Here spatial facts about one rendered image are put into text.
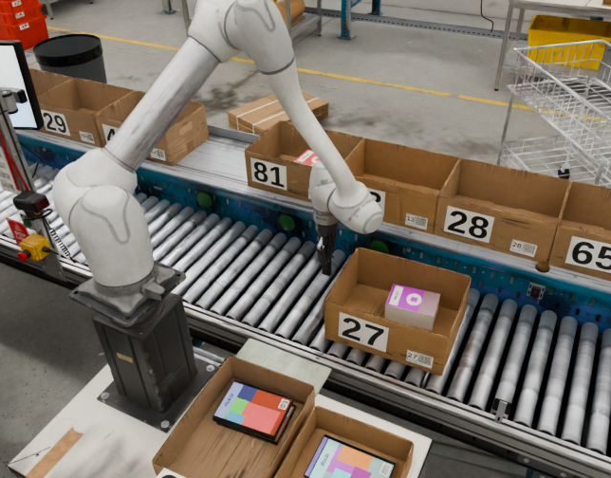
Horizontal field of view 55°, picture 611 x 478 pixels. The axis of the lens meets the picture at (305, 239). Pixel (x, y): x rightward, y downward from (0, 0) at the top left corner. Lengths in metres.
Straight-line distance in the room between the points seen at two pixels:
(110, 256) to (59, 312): 1.98
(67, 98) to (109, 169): 1.69
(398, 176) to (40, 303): 2.06
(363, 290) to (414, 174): 0.57
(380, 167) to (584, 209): 0.78
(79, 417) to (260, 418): 0.54
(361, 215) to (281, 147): 1.02
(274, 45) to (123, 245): 0.59
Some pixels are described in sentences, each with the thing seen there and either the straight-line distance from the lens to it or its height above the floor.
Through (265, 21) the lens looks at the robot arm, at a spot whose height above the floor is 1.74.
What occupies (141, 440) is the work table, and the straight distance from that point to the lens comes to 1.79.
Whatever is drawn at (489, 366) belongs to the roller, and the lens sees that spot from 1.93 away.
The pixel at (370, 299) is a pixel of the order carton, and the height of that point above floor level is 0.76.
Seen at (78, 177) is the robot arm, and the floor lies 1.41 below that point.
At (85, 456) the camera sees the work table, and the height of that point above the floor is 0.75.
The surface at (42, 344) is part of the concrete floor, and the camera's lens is 3.27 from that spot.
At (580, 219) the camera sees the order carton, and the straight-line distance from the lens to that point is 2.36.
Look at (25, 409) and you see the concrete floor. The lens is 3.02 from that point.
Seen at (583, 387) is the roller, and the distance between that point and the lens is 1.97.
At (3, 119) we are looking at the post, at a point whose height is 1.35.
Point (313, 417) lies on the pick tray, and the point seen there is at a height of 0.82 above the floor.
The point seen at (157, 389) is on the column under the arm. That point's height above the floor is 0.87.
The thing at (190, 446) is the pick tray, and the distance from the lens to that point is 1.73.
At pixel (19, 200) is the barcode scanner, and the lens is 2.25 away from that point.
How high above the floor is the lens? 2.18
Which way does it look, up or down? 38 degrees down
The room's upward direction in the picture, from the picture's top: 2 degrees counter-clockwise
